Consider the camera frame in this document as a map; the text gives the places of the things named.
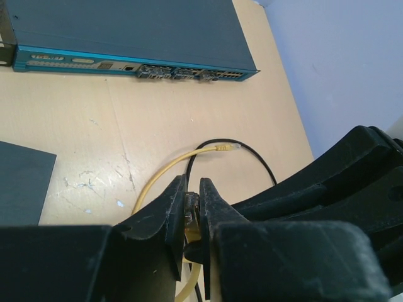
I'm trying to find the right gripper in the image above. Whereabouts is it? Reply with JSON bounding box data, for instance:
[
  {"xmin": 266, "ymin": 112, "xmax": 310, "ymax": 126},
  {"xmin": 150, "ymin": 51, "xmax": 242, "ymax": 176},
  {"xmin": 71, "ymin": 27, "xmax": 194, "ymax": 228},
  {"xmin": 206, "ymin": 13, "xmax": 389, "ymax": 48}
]
[{"xmin": 233, "ymin": 126, "xmax": 402, "ymax": 289}]

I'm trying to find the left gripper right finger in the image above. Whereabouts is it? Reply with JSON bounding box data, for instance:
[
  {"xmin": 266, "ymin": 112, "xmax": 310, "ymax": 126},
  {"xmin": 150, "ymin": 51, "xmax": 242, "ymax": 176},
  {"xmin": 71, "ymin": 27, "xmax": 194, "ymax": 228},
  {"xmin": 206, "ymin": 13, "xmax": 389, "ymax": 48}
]
[{"xmin": 200, "ymin": 178, "xmax": 392, "ymax": 301}]

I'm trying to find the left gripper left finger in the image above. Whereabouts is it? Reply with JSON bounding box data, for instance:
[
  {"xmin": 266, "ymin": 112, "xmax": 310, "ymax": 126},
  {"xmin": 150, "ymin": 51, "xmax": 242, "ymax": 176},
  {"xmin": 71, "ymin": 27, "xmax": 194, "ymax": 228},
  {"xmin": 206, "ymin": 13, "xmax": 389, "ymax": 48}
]
[{"xmin": 1, "ymin": 176, "xmax": 187, "ymax": 301}]

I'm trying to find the yellow ethernet cable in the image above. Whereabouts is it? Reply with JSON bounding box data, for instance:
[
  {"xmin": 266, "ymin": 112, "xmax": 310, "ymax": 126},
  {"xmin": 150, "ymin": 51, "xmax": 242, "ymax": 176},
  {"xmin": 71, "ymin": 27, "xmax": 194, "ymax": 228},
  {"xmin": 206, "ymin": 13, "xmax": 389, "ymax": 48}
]
[{"xmin": 132, "ymin": 142, "xmax": 243, "ymax": 302}]

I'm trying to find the black cable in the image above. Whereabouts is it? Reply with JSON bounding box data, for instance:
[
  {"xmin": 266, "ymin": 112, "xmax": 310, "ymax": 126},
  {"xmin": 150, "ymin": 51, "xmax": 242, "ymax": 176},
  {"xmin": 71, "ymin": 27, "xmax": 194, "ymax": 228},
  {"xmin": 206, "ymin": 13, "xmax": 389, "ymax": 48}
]
[{"xmin": 185, "ymin": 138, "xmax": 278, "ymax": 302}]

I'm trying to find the small black network switch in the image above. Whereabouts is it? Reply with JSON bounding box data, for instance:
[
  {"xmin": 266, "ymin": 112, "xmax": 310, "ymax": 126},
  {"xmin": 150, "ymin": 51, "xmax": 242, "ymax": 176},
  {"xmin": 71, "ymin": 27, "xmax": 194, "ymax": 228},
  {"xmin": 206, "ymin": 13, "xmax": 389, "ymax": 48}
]
[{"xmin": 1, "ymin": 142, "xmax": 57, "ymax": 227}]

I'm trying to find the large rack network switch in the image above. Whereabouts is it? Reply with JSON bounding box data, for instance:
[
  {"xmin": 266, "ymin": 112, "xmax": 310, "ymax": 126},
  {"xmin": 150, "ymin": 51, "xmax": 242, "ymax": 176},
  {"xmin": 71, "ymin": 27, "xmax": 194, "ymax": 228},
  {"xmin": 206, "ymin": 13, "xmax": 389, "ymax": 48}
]
[{"xmin": 1, "ymin": 1, "xmax": 258, "ymax": 81}]

